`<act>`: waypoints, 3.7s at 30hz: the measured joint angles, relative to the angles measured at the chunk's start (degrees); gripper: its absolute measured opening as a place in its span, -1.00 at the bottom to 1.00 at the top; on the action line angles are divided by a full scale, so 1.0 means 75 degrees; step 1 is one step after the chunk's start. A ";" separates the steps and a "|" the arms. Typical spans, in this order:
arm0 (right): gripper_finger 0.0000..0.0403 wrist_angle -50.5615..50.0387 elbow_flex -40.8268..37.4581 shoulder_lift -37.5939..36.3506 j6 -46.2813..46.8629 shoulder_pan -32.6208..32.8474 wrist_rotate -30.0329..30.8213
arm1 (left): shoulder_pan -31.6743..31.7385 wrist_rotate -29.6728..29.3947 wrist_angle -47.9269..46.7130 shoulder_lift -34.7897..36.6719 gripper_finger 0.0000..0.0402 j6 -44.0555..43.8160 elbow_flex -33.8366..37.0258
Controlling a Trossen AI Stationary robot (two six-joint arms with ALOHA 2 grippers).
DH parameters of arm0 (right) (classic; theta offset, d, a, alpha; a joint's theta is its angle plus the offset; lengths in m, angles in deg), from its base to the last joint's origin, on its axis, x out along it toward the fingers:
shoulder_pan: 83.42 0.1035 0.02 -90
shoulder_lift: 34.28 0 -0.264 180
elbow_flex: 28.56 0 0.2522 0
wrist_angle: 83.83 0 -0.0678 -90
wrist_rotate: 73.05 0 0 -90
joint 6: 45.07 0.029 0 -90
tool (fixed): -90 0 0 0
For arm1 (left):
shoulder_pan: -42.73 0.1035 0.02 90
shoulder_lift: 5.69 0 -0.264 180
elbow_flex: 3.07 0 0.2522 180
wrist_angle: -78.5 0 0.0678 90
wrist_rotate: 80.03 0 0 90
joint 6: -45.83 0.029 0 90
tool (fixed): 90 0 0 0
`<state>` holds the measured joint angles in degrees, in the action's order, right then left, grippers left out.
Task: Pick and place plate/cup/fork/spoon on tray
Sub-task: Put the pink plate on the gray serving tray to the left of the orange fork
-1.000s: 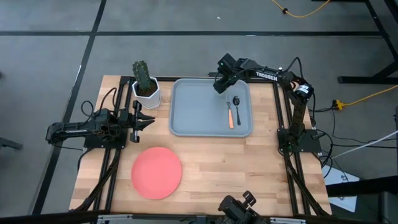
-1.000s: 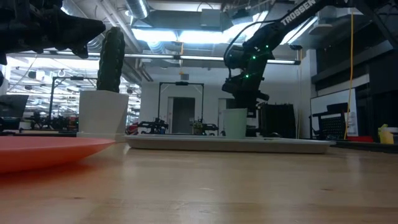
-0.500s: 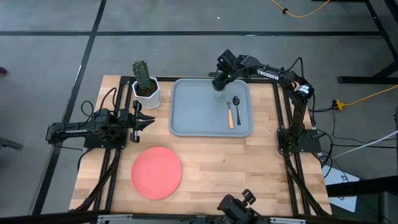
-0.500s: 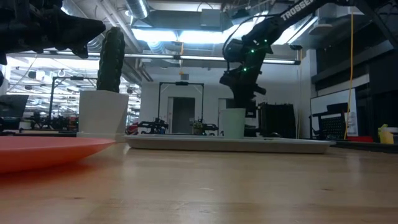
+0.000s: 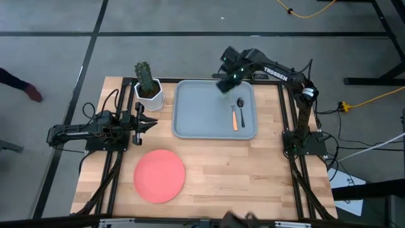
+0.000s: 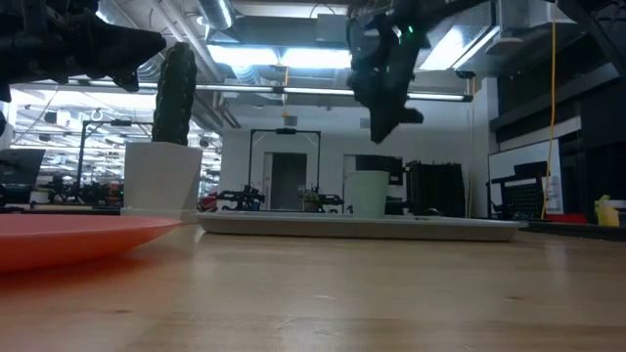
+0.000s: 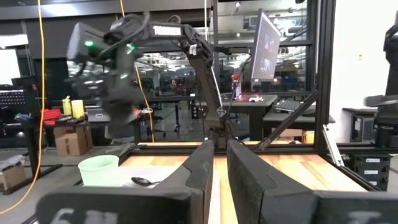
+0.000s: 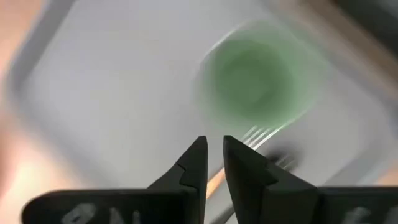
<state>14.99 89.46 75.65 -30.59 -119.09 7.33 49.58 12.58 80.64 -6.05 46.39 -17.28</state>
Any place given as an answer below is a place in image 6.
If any hanging yellow cable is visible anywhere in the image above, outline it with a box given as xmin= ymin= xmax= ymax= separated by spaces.
xmin=539 ymin=18 xmax=559 ymax=221

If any black gantry frame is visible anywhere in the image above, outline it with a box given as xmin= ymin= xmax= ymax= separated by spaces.
xmin=247 ymin=127 xmax=323 ymax=206

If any grey plastic tray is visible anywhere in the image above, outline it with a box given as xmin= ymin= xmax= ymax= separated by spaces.
xmin=195 ymin=209 xmax=530 ymax=243

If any black stand frame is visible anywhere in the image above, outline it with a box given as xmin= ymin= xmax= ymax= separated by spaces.
xmin=75 ymin=118 xmax=154 ymax=197

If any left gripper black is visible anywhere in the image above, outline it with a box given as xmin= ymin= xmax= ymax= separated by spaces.
xmin=28 ymin=0 xmax=168 ymax=94

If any yellow bottle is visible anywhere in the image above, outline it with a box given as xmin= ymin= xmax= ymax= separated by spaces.
xmin=593 ymin=194 xmax=621 ymax=228

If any dark computer monitor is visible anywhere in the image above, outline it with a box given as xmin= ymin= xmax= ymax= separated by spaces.
xmin=0 ymin=148 xmax=46 ymax=205

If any long tube light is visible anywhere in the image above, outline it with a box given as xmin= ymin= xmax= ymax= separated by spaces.
xmin=194 ymin=82 xmax=474 ymax=104

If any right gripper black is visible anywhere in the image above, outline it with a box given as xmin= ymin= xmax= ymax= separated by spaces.
xmin=345 ymin=8 xmax=427 ymax=146

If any white plant pot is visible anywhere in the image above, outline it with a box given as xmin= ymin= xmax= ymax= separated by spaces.
xmin=120 ymin=141 xmax=204 ymax=220

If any green cactus plant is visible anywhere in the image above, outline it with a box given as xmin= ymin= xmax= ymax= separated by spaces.
xmin=151 ymin=40 xmax=199 ymax=148

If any red round plate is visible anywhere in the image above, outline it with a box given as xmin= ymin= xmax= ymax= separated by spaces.
xmin=0 ymin=213 xmax=183 ymax=274

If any green cup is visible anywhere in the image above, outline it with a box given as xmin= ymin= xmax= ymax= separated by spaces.
xmin=347 ymin=169 xmax=391 ymax=220

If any grey door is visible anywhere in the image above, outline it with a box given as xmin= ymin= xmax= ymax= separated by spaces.
xmin=270 ymin=152 xmax=308 ymax=212

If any black robot station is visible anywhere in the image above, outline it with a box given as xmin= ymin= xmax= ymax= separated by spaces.
xmin=214 ymin=183 xmax=268 ymax=213

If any whiteboard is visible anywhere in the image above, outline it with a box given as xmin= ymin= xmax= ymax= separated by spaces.
xmin=487 ymin=138 xmax=564 ymax=219

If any black cabinet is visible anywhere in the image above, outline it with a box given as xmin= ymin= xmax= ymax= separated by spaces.
xmin=403 ymin=159 xmax=467 ymax=219

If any silver ventilation duct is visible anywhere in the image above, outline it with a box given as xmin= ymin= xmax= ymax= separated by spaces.
xmin=414 ymin=0 xmax=557 ymax=75

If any ceiling light panel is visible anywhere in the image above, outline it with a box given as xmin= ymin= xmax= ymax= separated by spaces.
xmin=205 ymin=43 xmax=354 ymax=70

